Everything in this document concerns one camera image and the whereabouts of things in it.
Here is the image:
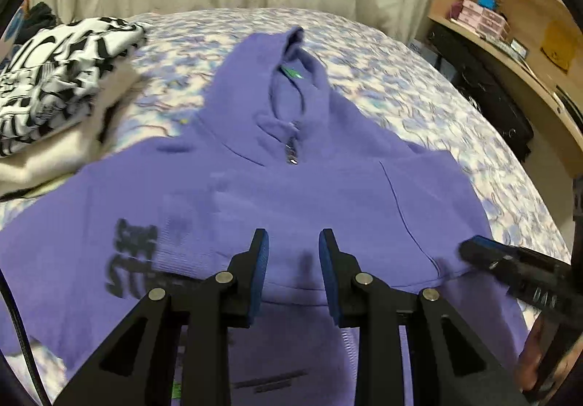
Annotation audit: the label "stack of pink boxes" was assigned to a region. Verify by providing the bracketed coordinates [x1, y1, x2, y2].
[449, 0, 512, 42]

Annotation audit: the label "purple floral bed blanket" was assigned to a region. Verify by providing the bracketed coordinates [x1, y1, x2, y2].
[0, 8, 572, 406]

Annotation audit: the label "purple hoodie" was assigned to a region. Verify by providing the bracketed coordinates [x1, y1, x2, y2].
[0, 26, 533, 406]

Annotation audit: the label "black bag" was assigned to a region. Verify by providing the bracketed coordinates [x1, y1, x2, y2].
[427, 19, 535, 163]

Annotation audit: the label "cream folded garment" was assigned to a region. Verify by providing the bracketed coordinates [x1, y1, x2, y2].
[0, 64, 143, 203]

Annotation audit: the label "dark clothes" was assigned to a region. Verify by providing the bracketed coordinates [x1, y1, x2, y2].
[23, 1, 63, 32]

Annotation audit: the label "person's right hand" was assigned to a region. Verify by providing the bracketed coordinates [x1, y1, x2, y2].
[516, 319, 555, 394]

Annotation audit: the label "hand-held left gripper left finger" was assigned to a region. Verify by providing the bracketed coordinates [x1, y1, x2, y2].
[55, 228, 270, 406]

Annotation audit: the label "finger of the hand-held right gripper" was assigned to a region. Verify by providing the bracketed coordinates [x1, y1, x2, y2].
[458, 235, 520, 285]

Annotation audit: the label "yellow bag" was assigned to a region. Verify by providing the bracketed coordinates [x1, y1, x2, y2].
[540, 19, 577, 72]

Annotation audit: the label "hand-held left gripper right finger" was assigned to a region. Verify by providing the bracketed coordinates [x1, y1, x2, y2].
[318, 228, 529, 406]

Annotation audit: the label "black and white patterned garment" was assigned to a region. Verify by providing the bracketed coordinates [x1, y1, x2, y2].
[0, 17, 149, 157]

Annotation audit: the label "black cable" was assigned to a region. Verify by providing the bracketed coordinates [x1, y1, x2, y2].
[0, 269, 52, 406]

